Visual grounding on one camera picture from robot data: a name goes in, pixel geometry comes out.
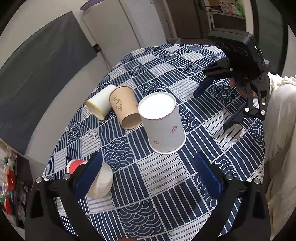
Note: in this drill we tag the white fleece sleeve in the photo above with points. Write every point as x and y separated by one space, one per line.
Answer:
279 136

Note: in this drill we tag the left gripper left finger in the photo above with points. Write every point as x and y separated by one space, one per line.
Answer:
42 218

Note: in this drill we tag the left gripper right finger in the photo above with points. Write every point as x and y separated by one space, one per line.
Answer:
252 219

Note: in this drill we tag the brown kraft paper cup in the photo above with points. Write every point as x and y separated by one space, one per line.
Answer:
125 106

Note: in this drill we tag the dark grey fabric panel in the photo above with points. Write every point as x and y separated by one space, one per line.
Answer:
36 72

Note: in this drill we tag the black wall shelf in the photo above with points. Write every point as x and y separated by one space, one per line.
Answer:
24 183

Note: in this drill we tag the white cup yellow rim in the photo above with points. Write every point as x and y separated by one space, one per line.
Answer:
99 104

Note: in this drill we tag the blue white patterned tablecloth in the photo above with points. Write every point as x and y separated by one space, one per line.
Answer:
155 196

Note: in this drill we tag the white cup pink hearts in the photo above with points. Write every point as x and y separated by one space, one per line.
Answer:
162 122

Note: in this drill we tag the white cup red band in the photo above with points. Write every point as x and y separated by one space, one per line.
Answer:
101 184

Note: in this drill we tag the red tray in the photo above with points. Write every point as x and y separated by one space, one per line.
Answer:
10 179

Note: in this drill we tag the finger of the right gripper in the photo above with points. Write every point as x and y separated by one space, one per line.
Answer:
237 117
203 86

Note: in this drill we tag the right hand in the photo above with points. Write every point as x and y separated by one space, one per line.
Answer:
242 91

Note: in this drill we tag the white refrigerator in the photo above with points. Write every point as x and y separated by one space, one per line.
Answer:
120 27

